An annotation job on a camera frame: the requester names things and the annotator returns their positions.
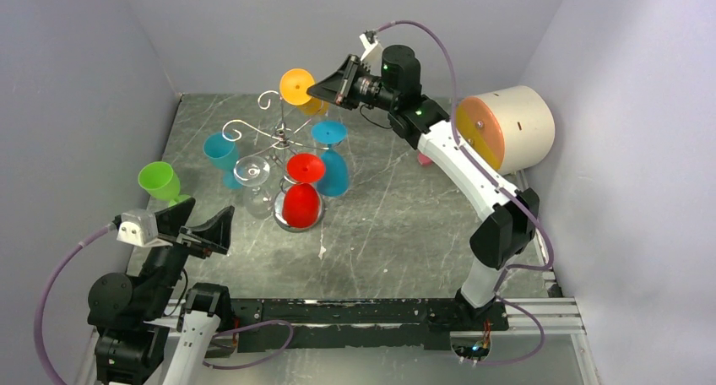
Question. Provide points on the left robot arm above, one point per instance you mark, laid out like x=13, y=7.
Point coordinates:
x=123, y=307

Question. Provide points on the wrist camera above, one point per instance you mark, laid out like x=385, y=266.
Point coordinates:
x=137, y=227
x=372, y=54

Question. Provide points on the pink small block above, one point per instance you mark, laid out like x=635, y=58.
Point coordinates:
x=424, y=160

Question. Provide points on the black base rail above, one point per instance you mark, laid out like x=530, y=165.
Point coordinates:
x=429, y=323

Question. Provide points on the clear wine glass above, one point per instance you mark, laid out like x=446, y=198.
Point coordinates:
x=252, y=172

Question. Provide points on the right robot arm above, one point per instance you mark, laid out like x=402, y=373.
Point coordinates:
x=506, y=214

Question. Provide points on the red plastic wine glass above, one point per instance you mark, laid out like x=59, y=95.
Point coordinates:
x=301, y=206

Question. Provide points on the cream cylinder with orange face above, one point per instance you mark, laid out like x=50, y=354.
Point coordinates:
x=511, y=129

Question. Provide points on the orange plastic wine glass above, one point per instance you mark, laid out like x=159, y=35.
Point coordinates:
x=293, y=88

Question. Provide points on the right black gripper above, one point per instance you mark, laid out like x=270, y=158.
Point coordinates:
x=338, y=87

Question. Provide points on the chrome wine glass rack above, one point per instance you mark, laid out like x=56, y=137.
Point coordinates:
x=283, y=143

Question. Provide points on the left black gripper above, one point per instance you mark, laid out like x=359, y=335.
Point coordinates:
x=212, y=234

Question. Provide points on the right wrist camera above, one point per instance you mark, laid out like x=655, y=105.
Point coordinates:
x=372, y=54

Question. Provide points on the green plastic wine glass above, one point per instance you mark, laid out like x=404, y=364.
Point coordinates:
x=161, y=182

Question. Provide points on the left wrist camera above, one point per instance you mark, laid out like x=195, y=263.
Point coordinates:
x=137, y=227

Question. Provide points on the blue plastic wine glass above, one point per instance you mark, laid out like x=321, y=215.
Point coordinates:
x=223, y=154
x=336, y=179

